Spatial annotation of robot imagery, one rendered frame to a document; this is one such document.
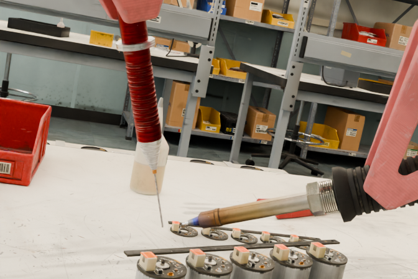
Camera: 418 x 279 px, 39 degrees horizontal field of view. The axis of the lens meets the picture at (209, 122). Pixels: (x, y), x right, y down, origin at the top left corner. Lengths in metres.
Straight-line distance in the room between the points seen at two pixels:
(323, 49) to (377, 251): 2.28
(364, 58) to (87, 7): 1.32
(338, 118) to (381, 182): 4.77
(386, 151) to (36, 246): 0.29
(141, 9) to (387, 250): 0.44
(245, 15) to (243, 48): 0.52
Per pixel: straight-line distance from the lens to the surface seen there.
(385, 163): 0.25
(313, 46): 2.81
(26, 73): 4.72
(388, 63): 3.01
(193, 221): 0.28
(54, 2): 2.55
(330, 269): 0.36
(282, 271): 0.34
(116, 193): 0.60
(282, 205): 0.27
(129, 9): 0.23
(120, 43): 0.24
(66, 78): 4.72
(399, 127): 0.25
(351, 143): 4.99
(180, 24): 2.61
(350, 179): 0.26
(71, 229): 0.50
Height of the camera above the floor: 0.93
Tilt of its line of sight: 9 degrees down
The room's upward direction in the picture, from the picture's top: 11 degrees clockwise
